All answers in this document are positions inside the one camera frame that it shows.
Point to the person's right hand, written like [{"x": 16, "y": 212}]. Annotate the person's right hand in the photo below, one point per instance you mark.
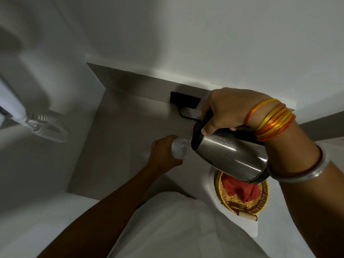
[{"x": 231, "y": 110}]

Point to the person's left hand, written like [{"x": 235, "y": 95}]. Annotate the person's left hand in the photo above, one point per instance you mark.
[{"x": 161, "y": 153}]

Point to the person's right thumb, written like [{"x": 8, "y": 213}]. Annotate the person's right thumb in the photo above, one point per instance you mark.
[{"x": 209, "y": 126}]

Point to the person's left fingers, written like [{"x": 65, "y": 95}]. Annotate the person's left fingers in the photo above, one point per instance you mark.
[{"x": 176, "y": 161}]

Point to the clear glass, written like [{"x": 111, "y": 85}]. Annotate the clear glass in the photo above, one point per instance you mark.
[{"x": 180, "y": 150}]

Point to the stainless steel electric kettle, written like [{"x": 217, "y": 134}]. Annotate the stainless steel electric kettle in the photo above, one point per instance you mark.
[{"x": 231, "y": 153}]

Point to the person's right forearm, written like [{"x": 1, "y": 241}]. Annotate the person's right forearm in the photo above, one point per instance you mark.
[{"x": 309, "y": 185}]

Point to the person's left forearm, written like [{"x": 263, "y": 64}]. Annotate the person's left forearm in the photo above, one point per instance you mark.
[{"x": 102, "y": 209}]

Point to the orange and yellow bangles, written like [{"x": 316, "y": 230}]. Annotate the orange and yellow bangles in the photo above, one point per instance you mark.
[{"x": 271, "y": 119}]

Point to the person's white garment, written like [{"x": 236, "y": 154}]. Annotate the person's white garment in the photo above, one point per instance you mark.
[{"x": 182, "y": 228}]

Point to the red cloth napkin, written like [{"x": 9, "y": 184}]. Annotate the red cloth napkin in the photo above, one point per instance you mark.
[{"x": 240, "y": 188}]

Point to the woven wicker basket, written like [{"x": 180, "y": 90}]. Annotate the woven wicker basket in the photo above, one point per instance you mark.
[{"x": 242, "y": 204}]

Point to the white tray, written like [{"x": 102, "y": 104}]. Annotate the white tray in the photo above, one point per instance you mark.
[{"x": 239, "y": 212}]

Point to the black wall socket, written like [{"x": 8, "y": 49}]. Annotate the black wall socket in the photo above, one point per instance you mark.
[{"x": 185, "y": 100}]

